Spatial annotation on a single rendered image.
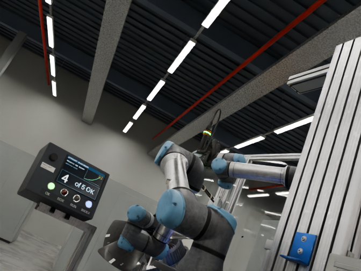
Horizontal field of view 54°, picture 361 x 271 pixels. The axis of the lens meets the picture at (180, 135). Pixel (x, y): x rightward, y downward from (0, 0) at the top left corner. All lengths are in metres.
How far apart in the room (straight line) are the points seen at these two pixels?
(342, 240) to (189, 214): 0.43
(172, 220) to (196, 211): 0.08
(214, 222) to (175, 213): 0.14
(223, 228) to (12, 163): 8.11
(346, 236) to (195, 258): 0.44
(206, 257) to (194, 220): 0.12
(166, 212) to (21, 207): 7.94
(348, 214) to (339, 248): 0.09
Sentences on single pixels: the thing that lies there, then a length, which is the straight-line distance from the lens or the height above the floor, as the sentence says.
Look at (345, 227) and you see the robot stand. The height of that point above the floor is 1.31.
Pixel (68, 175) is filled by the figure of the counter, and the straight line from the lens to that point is 1.35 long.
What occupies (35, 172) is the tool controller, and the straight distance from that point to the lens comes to 1.31.
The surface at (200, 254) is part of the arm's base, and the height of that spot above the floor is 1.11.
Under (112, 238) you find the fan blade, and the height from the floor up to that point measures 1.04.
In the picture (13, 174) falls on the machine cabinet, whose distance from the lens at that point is 9.05.
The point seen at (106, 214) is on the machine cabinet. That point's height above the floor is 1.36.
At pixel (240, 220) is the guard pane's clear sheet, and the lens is 2.70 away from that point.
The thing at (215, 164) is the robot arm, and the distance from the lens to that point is 1.72.
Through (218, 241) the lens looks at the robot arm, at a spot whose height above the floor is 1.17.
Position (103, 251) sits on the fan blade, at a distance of 1.95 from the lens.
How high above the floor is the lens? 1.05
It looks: 18 degrees up
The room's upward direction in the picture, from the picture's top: 24 degrees clockwise
